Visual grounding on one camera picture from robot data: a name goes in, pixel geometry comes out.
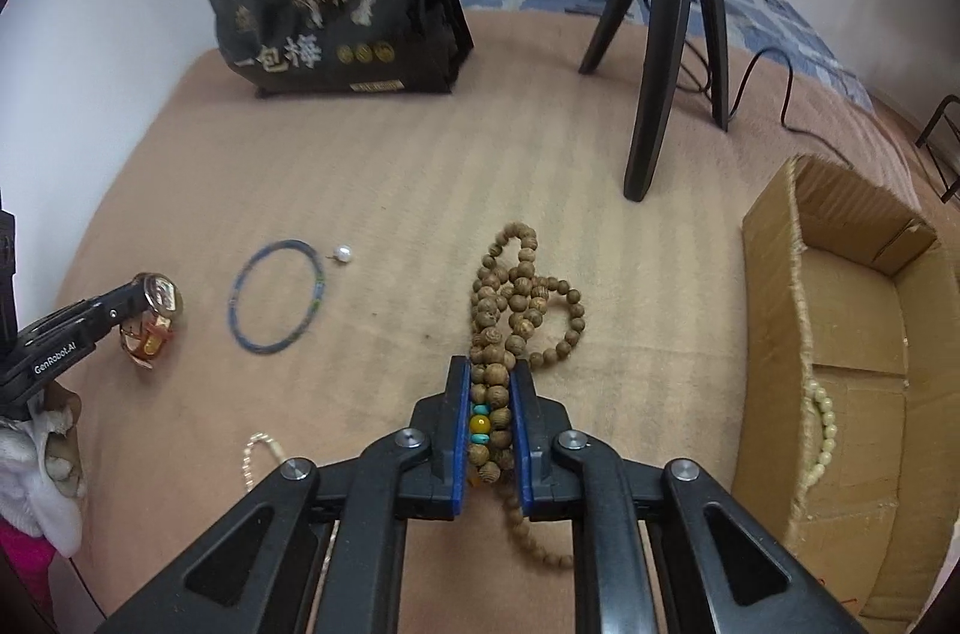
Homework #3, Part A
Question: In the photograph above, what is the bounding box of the cream pearl necklace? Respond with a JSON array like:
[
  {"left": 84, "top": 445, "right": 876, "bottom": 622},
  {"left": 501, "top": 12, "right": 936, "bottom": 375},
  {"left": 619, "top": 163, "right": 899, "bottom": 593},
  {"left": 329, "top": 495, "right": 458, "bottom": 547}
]
[{"left": 241, "top": 431, "right": 290, "bottom": 493}]

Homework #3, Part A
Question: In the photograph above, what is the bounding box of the white pearl earring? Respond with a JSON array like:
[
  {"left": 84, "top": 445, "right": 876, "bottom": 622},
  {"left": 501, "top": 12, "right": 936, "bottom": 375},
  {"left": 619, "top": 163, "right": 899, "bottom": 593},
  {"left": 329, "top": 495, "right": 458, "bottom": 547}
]
[{"left": 331, "top": 244, "right": 353, "bottom": 265}]

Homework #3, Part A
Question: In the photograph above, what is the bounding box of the pale green bead bracelet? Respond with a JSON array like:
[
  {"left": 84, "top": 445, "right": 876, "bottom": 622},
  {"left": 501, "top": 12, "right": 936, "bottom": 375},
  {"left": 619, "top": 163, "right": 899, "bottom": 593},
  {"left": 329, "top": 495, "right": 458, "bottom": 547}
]
[{"left": 790, "top": 377, "right": 840, "bottom": 522}]

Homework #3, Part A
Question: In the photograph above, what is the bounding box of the brown wooden bead necklace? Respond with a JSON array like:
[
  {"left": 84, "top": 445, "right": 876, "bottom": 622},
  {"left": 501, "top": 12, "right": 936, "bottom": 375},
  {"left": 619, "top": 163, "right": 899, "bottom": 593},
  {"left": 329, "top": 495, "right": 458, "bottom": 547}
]
[{"left": 467, "top": 221, "right": 587, "bottom": 571}]

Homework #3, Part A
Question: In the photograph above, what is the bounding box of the blue thin bangle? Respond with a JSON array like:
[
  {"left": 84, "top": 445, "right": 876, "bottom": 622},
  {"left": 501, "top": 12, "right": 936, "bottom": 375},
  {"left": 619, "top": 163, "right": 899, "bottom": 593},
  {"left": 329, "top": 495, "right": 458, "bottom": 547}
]
[{"left": 226, "top": 238, "right": 327, "bottom": 356}]

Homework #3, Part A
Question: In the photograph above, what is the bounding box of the brown cardboard box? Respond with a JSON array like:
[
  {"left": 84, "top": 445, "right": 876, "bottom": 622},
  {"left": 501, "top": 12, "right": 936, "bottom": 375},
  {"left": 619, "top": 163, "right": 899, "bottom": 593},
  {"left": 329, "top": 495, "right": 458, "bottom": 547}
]
[{"left": 732, "top": 157, "right": 958, "bottom": 632}]

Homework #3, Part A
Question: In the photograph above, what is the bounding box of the black snack bag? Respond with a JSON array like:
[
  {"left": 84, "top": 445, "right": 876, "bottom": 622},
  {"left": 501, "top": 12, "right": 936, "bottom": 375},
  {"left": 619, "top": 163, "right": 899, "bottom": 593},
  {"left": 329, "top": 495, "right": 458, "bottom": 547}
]
[{"left": 208, "top": 0, "right": 473, "bottom": 97}]

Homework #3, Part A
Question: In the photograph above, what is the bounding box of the pink sleeve forearm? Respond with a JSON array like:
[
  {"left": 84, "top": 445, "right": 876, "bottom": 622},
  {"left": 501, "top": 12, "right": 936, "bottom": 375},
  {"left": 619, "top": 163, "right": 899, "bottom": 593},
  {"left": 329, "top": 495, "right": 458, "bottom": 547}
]
[{"left": 0, "top": 520, "right": 55, "bottom": 597}]

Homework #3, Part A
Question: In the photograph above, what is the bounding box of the black metal clothes rack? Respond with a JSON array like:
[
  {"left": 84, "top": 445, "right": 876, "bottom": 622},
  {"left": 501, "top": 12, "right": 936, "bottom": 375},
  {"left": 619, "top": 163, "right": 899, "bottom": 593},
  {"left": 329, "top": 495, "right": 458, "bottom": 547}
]
[{"left": 914, "top": 93, "right": 960, "bottom": 203}]

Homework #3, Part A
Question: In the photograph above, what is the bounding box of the left hand white glove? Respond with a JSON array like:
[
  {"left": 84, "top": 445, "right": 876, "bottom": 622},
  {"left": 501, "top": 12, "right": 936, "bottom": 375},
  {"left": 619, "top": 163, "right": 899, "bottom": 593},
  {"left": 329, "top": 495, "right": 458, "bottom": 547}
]
[{"left": 2, "top": 384, "right": 86, "bottom": 558}]

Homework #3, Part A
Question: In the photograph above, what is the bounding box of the gold wristwatch red strap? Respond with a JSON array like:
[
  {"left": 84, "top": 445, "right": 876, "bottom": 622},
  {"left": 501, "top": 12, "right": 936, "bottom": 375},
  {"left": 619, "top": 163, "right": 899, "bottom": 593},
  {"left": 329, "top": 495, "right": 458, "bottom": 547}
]
[{"left": 118, "top": 270, "right": 186, "bottom": 371}]

